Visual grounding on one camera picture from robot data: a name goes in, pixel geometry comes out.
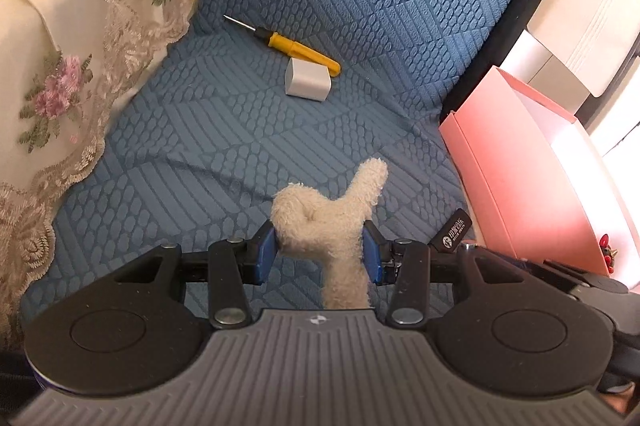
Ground black usb stick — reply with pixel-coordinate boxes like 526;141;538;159
428;209;474;253

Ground yellow screwdriver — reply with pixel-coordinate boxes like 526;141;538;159
222;14;342;77

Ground small white charger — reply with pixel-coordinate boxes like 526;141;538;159
285;58;333;103

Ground cream plush toy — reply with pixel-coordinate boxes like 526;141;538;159
270;157;390;311

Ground blue textured chair cover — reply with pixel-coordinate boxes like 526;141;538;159
20;0;567;322

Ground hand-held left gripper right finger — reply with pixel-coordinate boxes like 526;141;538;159
362;222;527;328

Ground red toy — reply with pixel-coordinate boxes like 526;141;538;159
598;233;619;265

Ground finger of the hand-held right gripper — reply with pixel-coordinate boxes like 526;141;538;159
543;258;630;295

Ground pink cardboard box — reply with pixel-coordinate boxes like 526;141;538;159
439;66;640;279

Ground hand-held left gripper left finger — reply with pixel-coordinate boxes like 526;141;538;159
114;221;277;330

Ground floral lace bed sheet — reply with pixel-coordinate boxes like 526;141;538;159
0;0;224;338

